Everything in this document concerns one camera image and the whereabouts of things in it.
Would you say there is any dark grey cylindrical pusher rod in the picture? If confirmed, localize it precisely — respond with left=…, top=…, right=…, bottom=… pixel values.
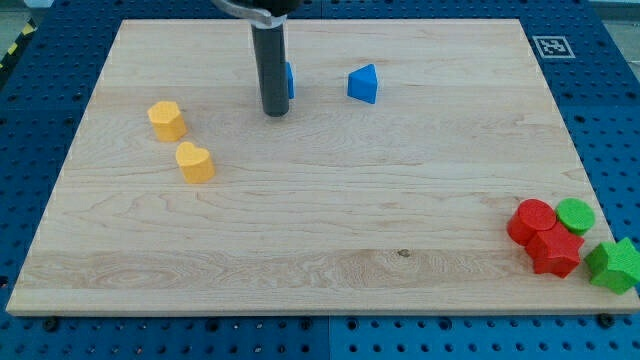
left=251, top=25, right=289, bottom=117

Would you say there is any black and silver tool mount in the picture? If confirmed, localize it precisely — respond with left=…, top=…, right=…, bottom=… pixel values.
left=211, top=0, right=302, bottom=28

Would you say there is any yellow hexagon block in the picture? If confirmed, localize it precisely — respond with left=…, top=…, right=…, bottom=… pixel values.
left=147, top=101, right=188, bottom=142

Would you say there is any yellow heart block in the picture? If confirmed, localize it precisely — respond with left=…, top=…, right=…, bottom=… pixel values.
left=175, top=141, right=216, bottom=184

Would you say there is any blue block behind rod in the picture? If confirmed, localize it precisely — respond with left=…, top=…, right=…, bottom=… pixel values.
left=285, top=62, right=295, bottom=99

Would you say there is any blue triangle block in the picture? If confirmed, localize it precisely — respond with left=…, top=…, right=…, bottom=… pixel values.
left=347, top=64, right=378, bottom=104

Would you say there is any light wooden board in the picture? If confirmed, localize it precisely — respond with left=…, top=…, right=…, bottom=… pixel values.
left=7, top=19, right=639, bottom=317

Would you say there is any white fiducial marker tag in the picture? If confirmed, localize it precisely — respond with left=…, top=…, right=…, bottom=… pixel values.
left=532, top=35, right=575, bottom=59

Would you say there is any red cylinder block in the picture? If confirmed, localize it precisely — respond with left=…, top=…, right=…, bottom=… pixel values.
left=506, top=198, right=556, bottom=246

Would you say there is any red star block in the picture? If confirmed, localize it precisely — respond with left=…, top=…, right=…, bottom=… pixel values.
left=525, top=222, right=585, bottom=278

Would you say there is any green cylinder block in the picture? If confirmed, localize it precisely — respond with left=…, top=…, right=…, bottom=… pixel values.
left=555, top=198, right=596, bottom=236

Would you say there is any green star block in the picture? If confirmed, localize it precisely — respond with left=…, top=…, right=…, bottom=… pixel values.
left=584, top=237, right=639, bottom=295

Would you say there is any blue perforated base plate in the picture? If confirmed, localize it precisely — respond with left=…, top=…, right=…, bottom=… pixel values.
left=1, top=1, right=639, bottom=359

